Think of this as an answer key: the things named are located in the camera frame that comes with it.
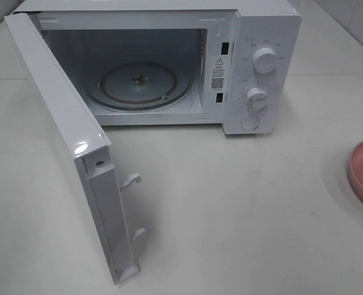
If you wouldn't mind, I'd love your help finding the white timer knob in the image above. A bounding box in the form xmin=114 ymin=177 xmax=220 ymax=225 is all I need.
xmin=246 ymin=87 xmax=268 ymax=110

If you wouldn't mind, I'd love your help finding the white microwave oven body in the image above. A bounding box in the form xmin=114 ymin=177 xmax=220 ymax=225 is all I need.
xmin=11 ymin=1 xmax=301 ymax=135

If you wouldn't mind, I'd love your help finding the white microwave door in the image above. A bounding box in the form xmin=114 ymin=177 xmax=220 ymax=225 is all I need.
xmin=5 ymin=13 xmax=146 ymax=285

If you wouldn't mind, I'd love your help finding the white warning label sticker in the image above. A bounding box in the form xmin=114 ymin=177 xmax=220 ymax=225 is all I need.
xmin=209 ymin=55 xmax=230 ymax=91

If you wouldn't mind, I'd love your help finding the upper white power knob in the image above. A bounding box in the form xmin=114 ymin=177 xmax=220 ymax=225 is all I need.
xmin=252 ymin=46 xmax=278 ymax=74

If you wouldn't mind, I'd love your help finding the round white door button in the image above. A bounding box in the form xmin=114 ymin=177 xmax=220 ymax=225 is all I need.
xmin=241 ymin=115 xmax=259 ymax=131

